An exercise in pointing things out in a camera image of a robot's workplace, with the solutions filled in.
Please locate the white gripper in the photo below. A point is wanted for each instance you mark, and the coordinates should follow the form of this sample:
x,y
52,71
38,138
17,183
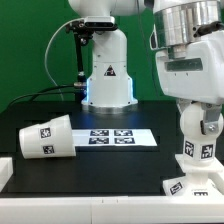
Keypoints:
x,y
197,76

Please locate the white lamp bulb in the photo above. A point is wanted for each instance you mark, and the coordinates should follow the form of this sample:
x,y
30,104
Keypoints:
x,y
198,146

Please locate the white lamp shade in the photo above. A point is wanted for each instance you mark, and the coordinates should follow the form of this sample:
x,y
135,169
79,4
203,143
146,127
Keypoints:
x,y
50,139

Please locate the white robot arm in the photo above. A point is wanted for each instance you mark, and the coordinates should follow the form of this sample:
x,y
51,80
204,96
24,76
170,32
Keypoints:
x,y
187,37

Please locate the white marker sheet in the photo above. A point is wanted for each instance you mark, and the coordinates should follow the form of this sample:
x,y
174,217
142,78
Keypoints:
x,y
113,137

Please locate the white right rail block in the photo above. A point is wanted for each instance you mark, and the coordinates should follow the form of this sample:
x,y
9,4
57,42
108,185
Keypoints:
x,y
218,179

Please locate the white rail block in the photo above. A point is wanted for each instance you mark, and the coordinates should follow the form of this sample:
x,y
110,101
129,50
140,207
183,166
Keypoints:
x,y
6,171
218,179

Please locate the black camera on stand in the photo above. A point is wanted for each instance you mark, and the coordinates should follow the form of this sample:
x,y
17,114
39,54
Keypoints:
x,y
83,30

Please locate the white front rail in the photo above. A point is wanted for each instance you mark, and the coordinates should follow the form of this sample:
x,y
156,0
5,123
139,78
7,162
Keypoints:
x,y
112,210

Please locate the white left rail block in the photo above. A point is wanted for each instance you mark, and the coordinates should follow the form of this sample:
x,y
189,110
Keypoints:
x,y
6,171

